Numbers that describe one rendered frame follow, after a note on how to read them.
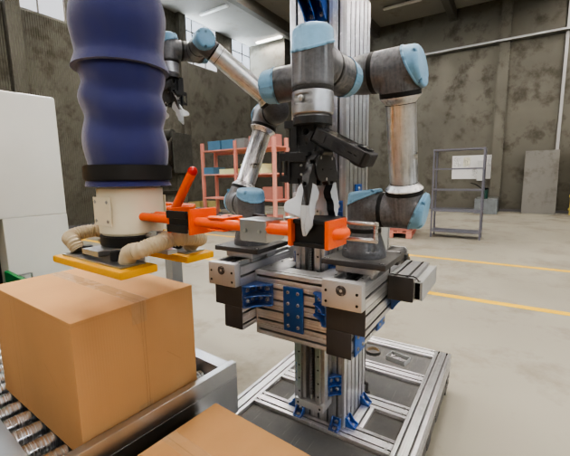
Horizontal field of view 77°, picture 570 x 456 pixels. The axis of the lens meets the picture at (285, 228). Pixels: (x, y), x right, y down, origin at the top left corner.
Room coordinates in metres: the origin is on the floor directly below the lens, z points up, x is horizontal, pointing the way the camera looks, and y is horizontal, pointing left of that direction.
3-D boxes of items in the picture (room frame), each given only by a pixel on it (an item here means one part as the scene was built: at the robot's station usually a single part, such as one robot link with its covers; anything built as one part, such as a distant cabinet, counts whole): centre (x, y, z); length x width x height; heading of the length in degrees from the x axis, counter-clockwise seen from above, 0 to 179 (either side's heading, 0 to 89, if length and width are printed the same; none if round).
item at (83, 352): (1.21, 0.69, 0.75); 0.60 x 0.40 x 0.40; 54
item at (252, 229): (0.73, 0.05, 1.21); 0.07 x 0.07 x 0.04; 55
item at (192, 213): (0.85, 0.22, 1.22); 0.10 x 0.08 x 0.06; 145
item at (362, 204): (1.22, -0.28, 1.20); 0.13 x 0.12 x 0.14; 55
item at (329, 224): (0.65, -0.06, 1.22); 0.08 x 0.07 x 0.05; 55
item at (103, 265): (0.92, 0.48, 1.11); 0.34 x 0.10 x 0.05; 55
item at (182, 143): (11.19, 3.63, 1.40); 1.44 x 1.28 x 2.80; 147
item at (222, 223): (0.98, 0.20, 1.22); 0.93 x 0.30 x 0.04; 55
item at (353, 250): (1.22, -0.28, 1.09); 0.15 x 0.15 x 0.10
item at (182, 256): (1.07, 0.38, 1.11); 0.34 x 0.10 x 0.05; 55
